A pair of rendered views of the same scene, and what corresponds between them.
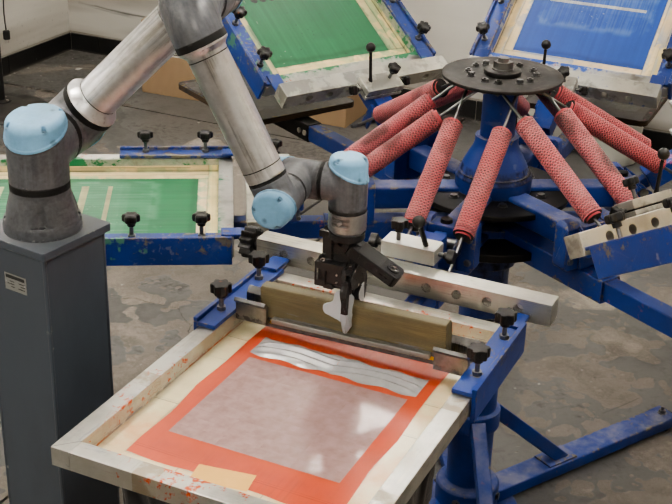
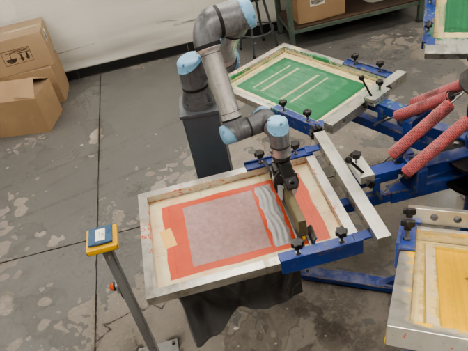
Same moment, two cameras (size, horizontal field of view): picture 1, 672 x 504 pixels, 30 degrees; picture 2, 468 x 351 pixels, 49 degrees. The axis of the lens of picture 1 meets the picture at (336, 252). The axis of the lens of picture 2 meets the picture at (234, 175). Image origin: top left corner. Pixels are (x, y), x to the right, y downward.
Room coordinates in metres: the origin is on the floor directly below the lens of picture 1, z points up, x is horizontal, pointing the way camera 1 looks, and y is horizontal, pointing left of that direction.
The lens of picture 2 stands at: (1.32, -1.25, 2.36)
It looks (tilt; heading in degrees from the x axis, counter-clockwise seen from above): 39 degrees down; 61
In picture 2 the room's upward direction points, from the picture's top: 12 degrees counter-clockwise
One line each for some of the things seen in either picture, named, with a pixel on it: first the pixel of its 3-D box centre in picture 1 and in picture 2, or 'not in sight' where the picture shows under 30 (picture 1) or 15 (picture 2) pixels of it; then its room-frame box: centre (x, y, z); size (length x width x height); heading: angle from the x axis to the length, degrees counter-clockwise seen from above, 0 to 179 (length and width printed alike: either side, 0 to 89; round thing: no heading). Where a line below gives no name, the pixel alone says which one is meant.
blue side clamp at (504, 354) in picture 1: (489, 367); (320, 252); (2.12, -0.31, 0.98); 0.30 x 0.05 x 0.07; 155
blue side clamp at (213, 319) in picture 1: (240, 304); (278, 162); (2.35, 0.20, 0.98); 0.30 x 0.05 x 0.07; 155
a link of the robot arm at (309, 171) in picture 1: (295, 180); (262, 121); (2.22, 0.08, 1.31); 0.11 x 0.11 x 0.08; 76
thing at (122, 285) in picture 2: not in sight; (134, 307); (1.56, 0.39, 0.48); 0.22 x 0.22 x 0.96; 65
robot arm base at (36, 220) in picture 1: (41, 203); (196, 93); (2.23, 0.57, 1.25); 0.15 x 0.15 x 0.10
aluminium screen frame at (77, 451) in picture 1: (307, 390); (239, 219); (2.02, 0.05, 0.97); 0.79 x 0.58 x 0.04; 155
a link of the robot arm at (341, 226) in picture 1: (346, 221); (280, 150); (2.21, -0.02, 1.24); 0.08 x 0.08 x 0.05
